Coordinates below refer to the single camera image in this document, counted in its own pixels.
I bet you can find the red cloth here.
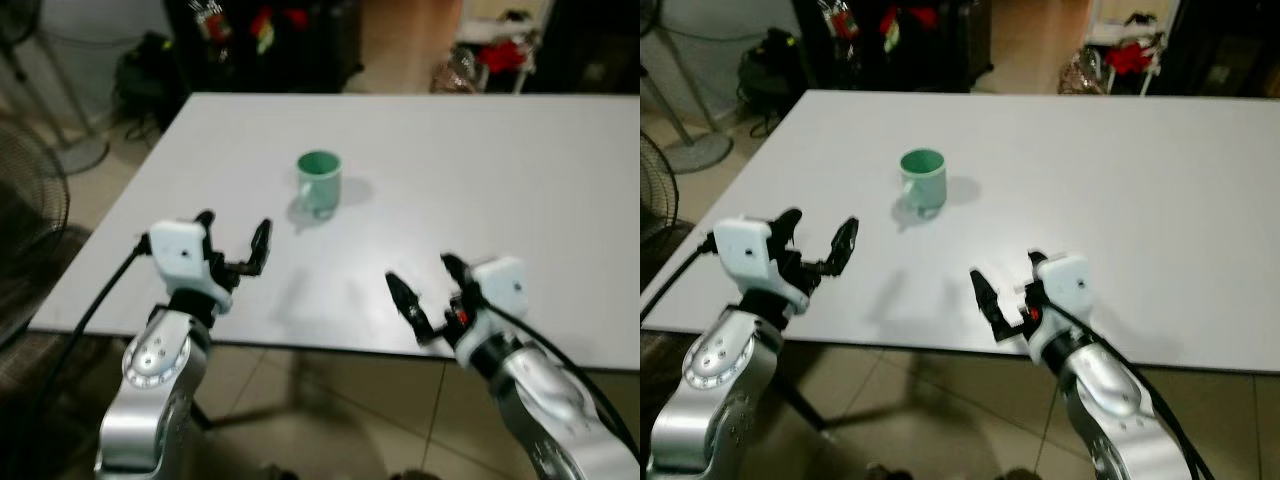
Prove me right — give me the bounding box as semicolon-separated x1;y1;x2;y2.
478;38;529;77
1105;40;1156;79

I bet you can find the black floor fan grille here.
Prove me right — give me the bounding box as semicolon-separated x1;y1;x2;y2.
0;113;72;321
640;130;682;263

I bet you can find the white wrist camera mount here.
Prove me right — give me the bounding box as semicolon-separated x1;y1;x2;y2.
1028;254;1092;351
713;217;810;314
148;221;237;314
456;257;529;351

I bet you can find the black cabinet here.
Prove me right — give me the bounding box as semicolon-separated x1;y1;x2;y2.
792;0;996;94
165;0;366;96

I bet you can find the green ceramic mug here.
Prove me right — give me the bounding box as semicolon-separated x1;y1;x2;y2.
296;150;344;220
899;148;948;220

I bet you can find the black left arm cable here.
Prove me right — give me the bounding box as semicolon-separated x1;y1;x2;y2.
8;233;153;480
640;232;719;327

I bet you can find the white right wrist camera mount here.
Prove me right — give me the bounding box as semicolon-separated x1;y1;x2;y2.
456;257;529;351
1028;254;1092;351

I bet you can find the grey fan stand round base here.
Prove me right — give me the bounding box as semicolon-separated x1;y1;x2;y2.
0;0;111;177
640;0;737;176

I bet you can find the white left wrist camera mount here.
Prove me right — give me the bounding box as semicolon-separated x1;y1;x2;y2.
713;217;810;314
148;221;237;314

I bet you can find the white shelf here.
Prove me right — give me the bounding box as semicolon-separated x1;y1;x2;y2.
1082;0;1173;96
452;0;557;95

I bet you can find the black bag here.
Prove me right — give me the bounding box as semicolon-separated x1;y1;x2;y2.
112;31;193;129
737;27;813;129

